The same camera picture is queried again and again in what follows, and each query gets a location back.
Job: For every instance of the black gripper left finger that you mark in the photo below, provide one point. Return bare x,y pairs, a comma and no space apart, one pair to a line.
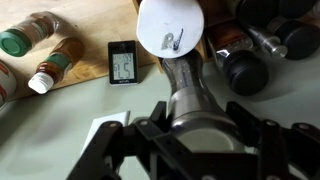
110,150

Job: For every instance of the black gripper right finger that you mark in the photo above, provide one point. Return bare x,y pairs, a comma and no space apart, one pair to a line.
276,150

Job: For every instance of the wooden tray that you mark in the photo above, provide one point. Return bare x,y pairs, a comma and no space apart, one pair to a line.
226,33

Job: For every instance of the tall white lidded container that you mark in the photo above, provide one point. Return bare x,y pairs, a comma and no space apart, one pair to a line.
166,20

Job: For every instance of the black digital thermometer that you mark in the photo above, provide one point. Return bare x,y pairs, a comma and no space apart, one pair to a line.
122,66

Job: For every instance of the white cap brown spice jar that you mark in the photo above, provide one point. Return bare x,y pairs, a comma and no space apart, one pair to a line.
60,60

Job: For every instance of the black dumbbell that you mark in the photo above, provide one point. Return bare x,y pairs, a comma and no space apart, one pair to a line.
296,38

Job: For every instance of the small black cap bottle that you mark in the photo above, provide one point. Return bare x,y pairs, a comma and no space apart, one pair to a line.
256,11

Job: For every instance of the green cap spice jar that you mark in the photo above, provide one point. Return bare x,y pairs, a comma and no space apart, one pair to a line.
15,41

